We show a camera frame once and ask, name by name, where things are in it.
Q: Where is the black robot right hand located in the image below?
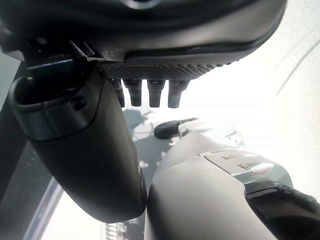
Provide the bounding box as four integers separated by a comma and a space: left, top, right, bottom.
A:
0, 0, 288, 224

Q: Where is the black robot right foot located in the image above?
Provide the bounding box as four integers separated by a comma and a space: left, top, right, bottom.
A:
153, 119, 200, 140

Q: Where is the silver robot right leg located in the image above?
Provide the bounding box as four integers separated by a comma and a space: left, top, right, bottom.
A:
144, 117, 320, 240

